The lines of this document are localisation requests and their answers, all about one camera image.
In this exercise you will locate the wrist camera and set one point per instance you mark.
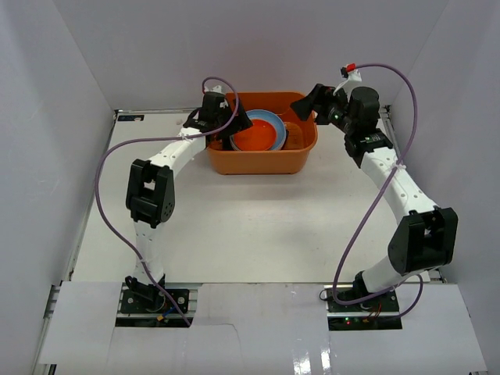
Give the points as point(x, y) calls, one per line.
point(219, 89)
point(352, 78)

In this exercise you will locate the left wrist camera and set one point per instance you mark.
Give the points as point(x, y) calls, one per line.
point(219, 89)

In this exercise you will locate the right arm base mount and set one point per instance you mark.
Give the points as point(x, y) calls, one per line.
point(380, 313)

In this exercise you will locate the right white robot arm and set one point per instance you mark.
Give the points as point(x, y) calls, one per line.
point(425, 236)

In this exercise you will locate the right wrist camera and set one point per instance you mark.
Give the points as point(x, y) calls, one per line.
point(352, 78)

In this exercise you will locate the orange round plate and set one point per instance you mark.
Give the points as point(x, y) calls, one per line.
point(259, 137)

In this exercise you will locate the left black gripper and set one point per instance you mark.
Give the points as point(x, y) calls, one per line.
point(228, 122)

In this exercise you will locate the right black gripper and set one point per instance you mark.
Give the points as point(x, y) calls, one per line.
point(319, 99)

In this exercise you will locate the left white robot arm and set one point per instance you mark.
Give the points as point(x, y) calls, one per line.
point(151, 193)

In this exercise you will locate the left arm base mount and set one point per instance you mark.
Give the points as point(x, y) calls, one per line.
point(136, 311)

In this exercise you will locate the blue round plate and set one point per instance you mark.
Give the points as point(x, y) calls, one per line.
point(272, 118)

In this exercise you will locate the orange plastic bin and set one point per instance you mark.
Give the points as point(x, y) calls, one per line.
point(301, 139)

